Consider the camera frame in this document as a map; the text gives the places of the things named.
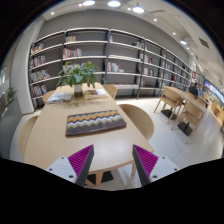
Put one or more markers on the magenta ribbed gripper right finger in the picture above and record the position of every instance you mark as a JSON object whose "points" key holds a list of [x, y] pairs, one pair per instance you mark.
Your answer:
{"points": [[151, 167]]}

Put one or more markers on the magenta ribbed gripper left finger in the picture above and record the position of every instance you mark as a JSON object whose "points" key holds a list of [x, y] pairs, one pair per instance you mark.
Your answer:
{"points": [[74, 168]]}

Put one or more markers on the zigzag patterned folded towel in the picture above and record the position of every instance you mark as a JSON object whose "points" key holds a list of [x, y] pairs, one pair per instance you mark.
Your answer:
{"points": [[93, 122]]}

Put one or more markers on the wooden chair right near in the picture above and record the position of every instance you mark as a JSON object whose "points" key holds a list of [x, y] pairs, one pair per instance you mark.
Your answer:
{"points": [[139, 131]]}

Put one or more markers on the wooden chair left near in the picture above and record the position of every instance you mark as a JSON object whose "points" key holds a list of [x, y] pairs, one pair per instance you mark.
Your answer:
{"points": [[25, 133]]}

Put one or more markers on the stacked books on table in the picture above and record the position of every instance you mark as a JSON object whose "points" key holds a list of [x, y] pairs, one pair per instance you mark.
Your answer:
{"points": [[95, 93]]}

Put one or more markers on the wooden chair near aisle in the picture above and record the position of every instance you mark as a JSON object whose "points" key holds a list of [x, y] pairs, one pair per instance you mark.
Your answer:
{"points": [[190, 118]]}

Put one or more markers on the open magazine on table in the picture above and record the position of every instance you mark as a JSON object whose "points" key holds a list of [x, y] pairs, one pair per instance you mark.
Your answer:
{"points": [[59, 97]]}

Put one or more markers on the wooden chair far left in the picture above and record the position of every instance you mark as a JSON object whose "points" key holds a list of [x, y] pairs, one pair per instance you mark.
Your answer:
{"points": [[47, 95]]}

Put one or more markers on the wooden chair far right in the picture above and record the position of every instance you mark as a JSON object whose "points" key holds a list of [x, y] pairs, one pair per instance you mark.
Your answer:
{"points": [[111, 89]]}

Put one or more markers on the green potted plant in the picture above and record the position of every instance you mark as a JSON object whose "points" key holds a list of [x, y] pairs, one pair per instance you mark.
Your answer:
{"points": [[75, 75]]}

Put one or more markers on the seated person in background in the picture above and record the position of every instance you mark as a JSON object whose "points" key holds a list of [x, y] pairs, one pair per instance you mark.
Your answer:
{"points": [[193, 90]]}

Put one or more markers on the large grey bookshelf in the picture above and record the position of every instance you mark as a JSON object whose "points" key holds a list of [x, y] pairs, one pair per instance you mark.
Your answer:
{"points": [[135, 65]]}

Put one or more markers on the small plant at left wall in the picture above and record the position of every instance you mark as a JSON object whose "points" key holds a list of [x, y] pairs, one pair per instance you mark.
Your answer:
{"points": [[11, 94]]}

